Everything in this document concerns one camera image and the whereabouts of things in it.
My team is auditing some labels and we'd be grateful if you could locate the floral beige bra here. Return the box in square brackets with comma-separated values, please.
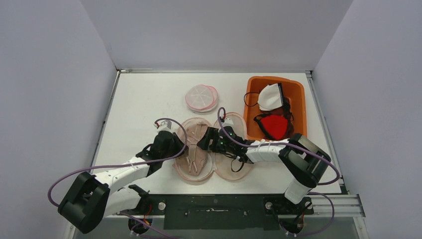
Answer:
[174, 118, 253, 184]

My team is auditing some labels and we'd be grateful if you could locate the orange plastic basin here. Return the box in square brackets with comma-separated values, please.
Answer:
[243, 76, 308, 139]

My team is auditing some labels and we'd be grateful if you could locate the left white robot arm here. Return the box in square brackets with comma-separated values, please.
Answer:
[58, 130, 188, 234]

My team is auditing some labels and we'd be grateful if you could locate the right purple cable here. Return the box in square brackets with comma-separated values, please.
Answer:
[216, 107, 341, 237]

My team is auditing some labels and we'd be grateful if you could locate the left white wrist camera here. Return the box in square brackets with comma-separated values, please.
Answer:
[155, 119, 173, 133]

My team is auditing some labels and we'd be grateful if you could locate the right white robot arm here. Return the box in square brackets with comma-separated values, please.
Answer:
[197, 126, 331, 214]

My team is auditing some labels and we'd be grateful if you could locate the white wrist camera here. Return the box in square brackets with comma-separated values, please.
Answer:
[218, 116, 234, 130]
[155, 119, 173, 133]

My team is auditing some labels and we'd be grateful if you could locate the purple cable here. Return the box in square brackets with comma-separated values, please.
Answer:
[216, 107, 341, 237]
[47, 118, 189, 239]

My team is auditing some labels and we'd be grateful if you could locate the dark red bra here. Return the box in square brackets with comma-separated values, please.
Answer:
[270, 97, 294, 140]

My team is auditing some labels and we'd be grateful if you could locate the white mesh pink-trimmed laundry bag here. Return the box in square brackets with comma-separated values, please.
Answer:
[185, 84, 218, 113]

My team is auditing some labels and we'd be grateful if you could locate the beige pink bra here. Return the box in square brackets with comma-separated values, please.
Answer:
[173, 118, 212, 182]

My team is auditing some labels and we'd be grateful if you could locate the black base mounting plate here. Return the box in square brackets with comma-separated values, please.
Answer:
[126, 194, 314, 231]

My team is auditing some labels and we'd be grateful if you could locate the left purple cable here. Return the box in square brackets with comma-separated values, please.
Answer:
[47, 118, 189, 239]

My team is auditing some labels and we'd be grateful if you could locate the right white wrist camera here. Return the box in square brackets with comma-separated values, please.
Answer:
[218, 116, 234, 130]

